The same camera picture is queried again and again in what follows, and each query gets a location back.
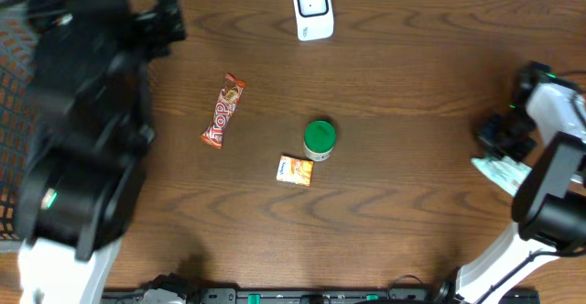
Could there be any orange snack packet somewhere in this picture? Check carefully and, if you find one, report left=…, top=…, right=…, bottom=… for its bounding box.
left=276, top=156, right=314, bottom=187

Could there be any grey plastic basket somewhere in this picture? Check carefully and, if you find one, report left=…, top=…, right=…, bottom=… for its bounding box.
left=1, top=5, right=37, bottom=254

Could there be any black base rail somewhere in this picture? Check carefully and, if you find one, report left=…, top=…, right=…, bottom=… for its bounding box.
left=100, top=287, right=541, bottom=304

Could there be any white barcode scanner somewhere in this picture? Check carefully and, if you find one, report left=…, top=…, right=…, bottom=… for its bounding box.
left=293, top=0, right=334, bottom=41

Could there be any orange chocolate bar wrapper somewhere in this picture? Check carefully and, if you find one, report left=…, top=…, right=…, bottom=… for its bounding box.
left=201, top=73, right=246, bottom=149

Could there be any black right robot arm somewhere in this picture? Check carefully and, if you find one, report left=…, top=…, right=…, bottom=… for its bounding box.
left=437, top=61, right=585, bottom=303

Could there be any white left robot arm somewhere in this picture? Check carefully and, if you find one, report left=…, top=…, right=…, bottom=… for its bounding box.
left=8, top=0, right=186, bottom=303

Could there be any green lid jar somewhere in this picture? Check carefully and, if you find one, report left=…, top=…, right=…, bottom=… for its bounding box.
left=303, top=121, right=337, bottom=162

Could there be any light green wet wipes pack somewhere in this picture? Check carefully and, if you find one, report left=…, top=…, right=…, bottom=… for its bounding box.
left=471, top=157, right=532, bottom=197

